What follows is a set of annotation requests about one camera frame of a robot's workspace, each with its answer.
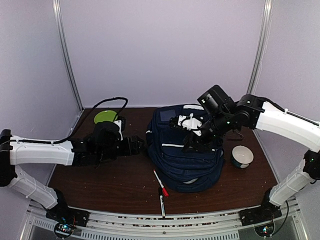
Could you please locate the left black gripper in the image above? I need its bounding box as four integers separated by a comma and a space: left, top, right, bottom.
97, 135, 144, 162

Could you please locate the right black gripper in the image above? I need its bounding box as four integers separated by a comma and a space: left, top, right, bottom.
181, 110, 234, 155

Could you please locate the navy blue backpack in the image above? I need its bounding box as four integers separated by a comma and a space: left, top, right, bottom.
145, 104, 225, 193

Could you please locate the red capped marker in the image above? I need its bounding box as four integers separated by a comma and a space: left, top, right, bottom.
153, 169, 169, 197

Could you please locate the black capped marker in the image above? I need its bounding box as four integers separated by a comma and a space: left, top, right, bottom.
158, 187, 166, 219

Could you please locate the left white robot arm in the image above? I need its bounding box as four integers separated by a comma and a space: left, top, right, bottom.
0, 120, 144, 222

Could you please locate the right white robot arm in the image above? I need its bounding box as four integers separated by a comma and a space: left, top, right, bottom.
178, 85, 320, 221

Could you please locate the green plate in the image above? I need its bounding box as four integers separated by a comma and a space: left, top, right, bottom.
93, 110, 120, 124

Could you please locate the white teal bowl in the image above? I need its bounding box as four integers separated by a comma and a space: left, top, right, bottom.
230, 145, 254, 169

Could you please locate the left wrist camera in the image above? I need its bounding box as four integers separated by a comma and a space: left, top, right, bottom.
114, 116, 127, 141

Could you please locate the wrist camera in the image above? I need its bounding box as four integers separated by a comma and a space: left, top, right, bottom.
114, 116, 127, 141
169, 113, 203, 137

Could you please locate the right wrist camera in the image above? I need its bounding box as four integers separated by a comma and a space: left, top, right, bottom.
169, 113, 203, 137

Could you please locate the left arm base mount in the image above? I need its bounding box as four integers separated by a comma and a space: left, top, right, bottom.
45, 207, 90, 239

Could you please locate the right aluminium frame post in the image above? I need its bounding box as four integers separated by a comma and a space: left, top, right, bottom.
246, 0, 274, 95

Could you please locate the aluminium frame post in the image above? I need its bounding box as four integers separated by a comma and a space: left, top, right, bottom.
246, 0, 274, 95
52, 0, 84, 111

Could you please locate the aluminium front rail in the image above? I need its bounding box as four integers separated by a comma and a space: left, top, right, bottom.
21, 203, 305, 240

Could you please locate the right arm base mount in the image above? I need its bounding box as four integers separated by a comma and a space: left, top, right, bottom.
238, 206, 282, 238

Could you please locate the left aluminium frame post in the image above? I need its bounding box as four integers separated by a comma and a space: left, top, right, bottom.
52, 0, 84, 111

